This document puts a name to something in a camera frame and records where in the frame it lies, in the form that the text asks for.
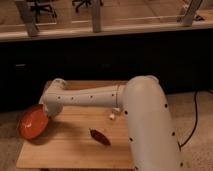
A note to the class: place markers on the black office chair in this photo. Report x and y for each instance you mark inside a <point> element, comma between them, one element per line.
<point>41,5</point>
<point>81,2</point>

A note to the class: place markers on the right grey desk leg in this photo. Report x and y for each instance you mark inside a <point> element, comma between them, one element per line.
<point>188,18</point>

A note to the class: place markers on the left black office chair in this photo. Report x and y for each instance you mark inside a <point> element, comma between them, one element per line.
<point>41,5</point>

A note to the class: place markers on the grey desk leg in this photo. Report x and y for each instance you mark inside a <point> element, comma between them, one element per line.
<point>188,18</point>
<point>96,15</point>
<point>27,18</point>

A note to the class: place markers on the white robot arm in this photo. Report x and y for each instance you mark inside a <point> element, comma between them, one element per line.
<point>152,137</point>

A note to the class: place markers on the left grey desk leg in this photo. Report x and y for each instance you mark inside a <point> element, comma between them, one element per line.
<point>27,18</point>

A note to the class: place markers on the right black office chair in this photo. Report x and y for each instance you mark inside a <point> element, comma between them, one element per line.
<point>81,2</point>

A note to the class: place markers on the middle grey desk leg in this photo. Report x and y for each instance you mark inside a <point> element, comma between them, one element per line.
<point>96,15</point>

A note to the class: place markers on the dark red chili pepper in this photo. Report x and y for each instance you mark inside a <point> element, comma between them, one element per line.
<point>101,138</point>

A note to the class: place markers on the red ceramic bowl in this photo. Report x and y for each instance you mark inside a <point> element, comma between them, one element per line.
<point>32,123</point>

